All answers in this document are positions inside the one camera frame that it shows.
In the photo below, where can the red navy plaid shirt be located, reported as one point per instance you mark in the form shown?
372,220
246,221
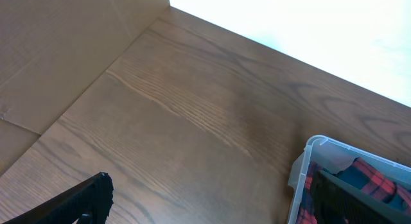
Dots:
362,176

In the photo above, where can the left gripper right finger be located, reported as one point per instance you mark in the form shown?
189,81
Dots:
335,201

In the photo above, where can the clear plastic storage container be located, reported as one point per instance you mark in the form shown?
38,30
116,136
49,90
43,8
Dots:
336,156

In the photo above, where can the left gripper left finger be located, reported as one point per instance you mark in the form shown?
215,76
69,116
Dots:
88,202

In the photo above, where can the brown cardboard side panel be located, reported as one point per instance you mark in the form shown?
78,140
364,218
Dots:
51,51

